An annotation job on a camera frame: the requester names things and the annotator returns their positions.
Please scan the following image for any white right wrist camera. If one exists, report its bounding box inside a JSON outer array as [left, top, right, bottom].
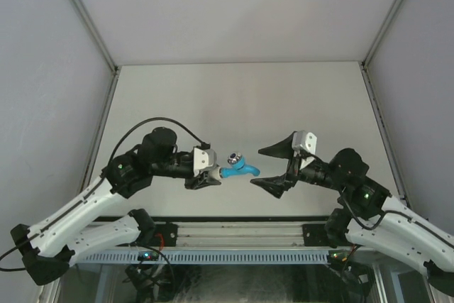
[[291, 130, 317, 154]]

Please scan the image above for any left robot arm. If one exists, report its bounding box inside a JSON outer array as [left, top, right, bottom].
[[11, 127, 221, 286]]

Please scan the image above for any blue slotted cable duct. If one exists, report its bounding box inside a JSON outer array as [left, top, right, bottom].
[[78, 249, 330, 265]]

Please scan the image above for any aluminium front rail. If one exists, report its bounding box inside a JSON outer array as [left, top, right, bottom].
[[153, 216, 334, 250]]

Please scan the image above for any aluminium frame post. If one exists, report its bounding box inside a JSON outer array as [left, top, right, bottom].
[[361, 0, 406, 70], [69, 0, 118, 74]]

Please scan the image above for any black camera cable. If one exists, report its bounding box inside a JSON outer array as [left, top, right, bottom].
[[301, 150, 402, 231], [0, 116, 212, 272]]

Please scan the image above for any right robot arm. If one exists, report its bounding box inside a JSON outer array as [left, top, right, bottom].
[[251, 131, 453, 296]]

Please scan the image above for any black left camera cable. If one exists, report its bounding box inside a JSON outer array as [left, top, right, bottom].
[[0, 116, 212, 272]]

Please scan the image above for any left aluminium frame post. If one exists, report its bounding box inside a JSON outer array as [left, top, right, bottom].
[[69, 0, 118, 74]]

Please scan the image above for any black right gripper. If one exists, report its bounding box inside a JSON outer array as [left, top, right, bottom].
[[250, 132, 345, 197]]

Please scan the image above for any white pipe elbow fitting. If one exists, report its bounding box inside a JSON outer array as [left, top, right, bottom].
[[209, 168, 222, 181]]

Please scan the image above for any blue water faucet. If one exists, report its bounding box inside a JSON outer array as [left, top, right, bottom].
[[220, 152, 260, 178]]

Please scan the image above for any right aluminium frame post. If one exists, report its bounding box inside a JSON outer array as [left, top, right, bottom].
[[361, 0, 406, 70]]

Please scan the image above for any black right camera cable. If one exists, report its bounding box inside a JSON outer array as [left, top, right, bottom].
[[301, 150, 402, 231]]

